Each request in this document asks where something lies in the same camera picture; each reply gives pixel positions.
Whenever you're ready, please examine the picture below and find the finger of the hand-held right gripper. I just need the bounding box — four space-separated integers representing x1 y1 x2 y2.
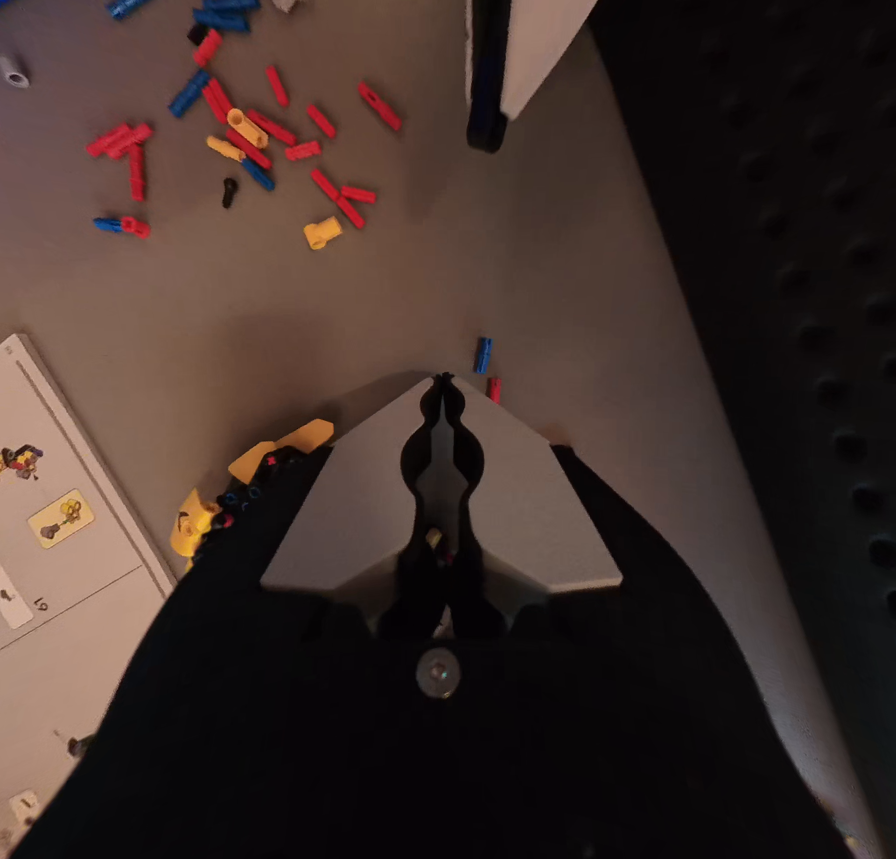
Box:
465 0 627 154

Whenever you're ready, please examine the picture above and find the dark dotted panel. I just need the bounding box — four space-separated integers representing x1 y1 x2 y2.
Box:
591 0 896 859

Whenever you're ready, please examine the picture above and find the building instruction book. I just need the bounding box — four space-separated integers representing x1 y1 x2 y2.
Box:
0 334 176 853

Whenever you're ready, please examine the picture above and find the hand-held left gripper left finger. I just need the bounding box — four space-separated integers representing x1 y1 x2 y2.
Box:
260 375 445 629

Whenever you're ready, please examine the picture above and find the pile of red blue pins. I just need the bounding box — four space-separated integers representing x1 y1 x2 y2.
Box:
85 0 403 240

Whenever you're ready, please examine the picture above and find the toy brick car chassis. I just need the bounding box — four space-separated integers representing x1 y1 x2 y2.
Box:
170 418 336 573

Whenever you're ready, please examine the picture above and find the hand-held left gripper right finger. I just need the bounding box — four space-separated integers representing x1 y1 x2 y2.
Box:
447 375 624 613

